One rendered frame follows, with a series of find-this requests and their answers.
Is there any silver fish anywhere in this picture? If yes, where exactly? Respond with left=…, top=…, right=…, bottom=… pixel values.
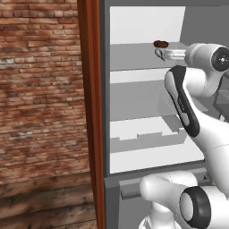
left=154, top=47, right=188, bottom=62

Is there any grey fridge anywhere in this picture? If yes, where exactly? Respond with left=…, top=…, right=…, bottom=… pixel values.
left=99, top=0, right=229, bottom=229

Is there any grey fridge drawer front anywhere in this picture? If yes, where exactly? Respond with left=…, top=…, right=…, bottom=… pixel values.
left=118, top=167, right=213, bottom=229

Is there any grey fridge drawer handle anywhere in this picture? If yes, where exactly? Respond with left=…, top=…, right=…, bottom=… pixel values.
left=120, top=185, right=143, bottom=200

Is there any dark brown food piece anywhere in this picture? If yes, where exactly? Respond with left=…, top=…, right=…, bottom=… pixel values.
left=153, top=39, right=170, bottom=49

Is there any brown wooden cabinet panel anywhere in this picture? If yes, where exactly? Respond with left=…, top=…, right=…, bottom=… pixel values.
left=76, top=0, right=106, bottom=229

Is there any grey fridge shelf bin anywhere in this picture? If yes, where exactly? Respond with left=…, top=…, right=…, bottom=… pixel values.
left=110, top=114, right=188, bottom=154

